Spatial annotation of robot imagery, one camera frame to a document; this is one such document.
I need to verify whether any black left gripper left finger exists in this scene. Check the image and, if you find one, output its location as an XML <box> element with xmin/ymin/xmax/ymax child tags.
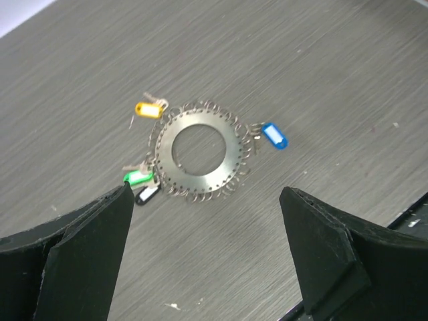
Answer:
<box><xmin>1</xmin><ymin>183</ymin><xmax>134</xmax><ymax>320</ymax></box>

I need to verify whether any green key tag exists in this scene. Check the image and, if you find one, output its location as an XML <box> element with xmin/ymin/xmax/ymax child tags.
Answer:
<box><xmin>123</xmin><ymin>171</ymin><xmax>153</xmax><ymax>187</ymax></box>

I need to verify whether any round steel keyring disc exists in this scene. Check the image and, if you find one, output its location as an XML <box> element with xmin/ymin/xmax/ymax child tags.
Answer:
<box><xmin>144</xmin><ymin>101</ymin><xmax>262</xmax><ymax>203</ymax></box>

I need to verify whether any yellow key tag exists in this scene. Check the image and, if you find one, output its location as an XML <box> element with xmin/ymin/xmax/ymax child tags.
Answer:
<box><xmin>135</xmin><ymin>102</ymin><xmax>163</xmax><ymax>119</ymax></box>

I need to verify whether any blue key tag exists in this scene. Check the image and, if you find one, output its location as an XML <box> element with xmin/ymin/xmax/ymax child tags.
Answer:
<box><xmin>261</xmin><ymin>122</ymin><xmax>288</xmax><ymax>150</ymax></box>

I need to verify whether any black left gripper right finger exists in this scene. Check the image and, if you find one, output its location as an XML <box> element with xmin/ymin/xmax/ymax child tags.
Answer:
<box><xmin>279</xmin><ymin>186</ymin><xmax>428</xmax><ymax>321</ymax></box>

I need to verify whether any black key tag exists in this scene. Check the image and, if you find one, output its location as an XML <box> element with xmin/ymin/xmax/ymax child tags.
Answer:
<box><xmin>134</xmin><ymin>186</ymin><xmax>161</xmax><ymax>206</ymax></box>

